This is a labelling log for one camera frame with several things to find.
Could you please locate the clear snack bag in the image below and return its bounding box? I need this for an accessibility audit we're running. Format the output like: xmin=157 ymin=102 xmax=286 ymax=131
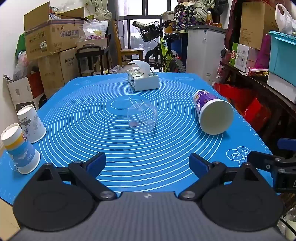
xmin=83 ymin=21 xmax=109 ymax=41

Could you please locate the white tissue box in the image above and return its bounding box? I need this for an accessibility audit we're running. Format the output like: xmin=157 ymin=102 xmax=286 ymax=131
xmin=127 ymin=60 xmax=160 ymax=91

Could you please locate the green and black bicycle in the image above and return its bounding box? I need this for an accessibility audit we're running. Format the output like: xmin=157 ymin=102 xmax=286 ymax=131
xmin=132 ymin=20 xmax=187 ymax=74

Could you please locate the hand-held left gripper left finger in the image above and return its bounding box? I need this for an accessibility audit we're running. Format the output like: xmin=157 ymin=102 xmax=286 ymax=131
xmin=35 ymin=152 xmax=117 ymax=201

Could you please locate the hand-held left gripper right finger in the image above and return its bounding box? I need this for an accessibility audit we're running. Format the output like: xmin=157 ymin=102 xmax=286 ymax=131
xmin=178 ymin=153 xmax=262 ymax=201

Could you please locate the crumpled translucent plastic bag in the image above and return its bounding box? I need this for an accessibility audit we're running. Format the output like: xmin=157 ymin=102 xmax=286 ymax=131
xmin=13 ymin=50 xmax=31 ymax=81

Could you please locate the dark wooden shelf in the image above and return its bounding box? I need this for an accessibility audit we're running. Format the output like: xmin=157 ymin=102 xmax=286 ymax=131
xmin=219 ymin=61 xmax=296 ymax=150

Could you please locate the black metal trolley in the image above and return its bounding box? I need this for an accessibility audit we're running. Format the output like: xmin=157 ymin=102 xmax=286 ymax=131
xmin=75 ymin=45 xmax=110 ymax=77

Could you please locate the white paper cup grey print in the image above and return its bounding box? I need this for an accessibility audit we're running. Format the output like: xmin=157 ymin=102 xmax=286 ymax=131
xmin=17 ymin=104 xmax=47 ymax=144

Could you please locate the white chest freezer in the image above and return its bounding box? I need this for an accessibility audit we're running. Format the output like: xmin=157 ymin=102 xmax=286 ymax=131
xmin=185 ymin=25 xmax=228 ymax=88

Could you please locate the white and red cardboard box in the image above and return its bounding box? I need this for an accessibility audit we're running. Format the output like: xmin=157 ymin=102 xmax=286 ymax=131
xmin=7 ymin=71 xmax=45 ymax=114

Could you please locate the tall brown cardboard box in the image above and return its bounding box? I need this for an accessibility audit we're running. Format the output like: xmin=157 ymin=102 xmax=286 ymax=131
xmin=239 ymin=1 xmax=278 ymax=50

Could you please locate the white plastic bag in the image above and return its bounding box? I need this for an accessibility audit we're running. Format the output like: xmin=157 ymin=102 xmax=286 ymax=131
xmin=274 ymin=3 xmax=296 ymax=35

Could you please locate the green and white carton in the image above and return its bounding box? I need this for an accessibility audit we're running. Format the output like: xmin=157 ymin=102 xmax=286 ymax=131
xmin=230 ymin=43 xmax=250 ymax=73

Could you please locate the teal plastic storage box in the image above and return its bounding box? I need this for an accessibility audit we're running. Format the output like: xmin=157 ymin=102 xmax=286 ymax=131
xmin=268 ymin=30 xmax=296 ymax=80

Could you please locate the pale green curtain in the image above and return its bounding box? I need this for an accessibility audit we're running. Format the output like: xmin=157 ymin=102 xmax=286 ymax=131
xmin=90 ymin=0 xmax=113 ymax=23

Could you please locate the blue silicone mat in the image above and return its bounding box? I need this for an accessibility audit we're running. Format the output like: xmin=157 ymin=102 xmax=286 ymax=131
xmin=0 ymin=72 xmax=274 ymax=205

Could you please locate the floral fabric bag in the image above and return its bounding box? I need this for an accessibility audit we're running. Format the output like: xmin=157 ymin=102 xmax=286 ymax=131
xmin=173 ymin=3 xmax=208 ymax=32

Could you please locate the white plastic storage box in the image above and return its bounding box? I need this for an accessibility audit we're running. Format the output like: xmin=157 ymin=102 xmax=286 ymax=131
xmin=266 ymin=72 xmax=296 ymax=104

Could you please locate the purple and white paper cup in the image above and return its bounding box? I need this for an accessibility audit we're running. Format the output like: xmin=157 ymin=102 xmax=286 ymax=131
xmin=193 ymin=90 xmax=235 ymax=135

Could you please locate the clear plastic cup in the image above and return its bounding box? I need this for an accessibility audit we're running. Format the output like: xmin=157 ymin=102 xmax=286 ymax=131
xmin=127 ymin=103 xmax=159 ymax=133

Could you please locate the large open cardboard box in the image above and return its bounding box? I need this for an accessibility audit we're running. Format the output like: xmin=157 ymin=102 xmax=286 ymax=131
xmin=23 ymin=2 xmax=85 ymax=62

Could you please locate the blue and yellow paper cup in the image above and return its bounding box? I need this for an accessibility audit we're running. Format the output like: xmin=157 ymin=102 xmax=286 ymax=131
xmin=0 ymin=123 xmax=41 ymax=175

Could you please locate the wooden chair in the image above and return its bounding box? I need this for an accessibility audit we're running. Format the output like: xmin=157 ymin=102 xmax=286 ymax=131
xmin=112 ymin=19 xmax=145 ymax=68

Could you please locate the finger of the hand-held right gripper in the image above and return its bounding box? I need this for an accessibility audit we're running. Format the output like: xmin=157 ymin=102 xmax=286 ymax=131
xmin=277 ymin=138 xmax=296 ymax=151
xmin=246 ymin=151 xmax=278 ymax=173

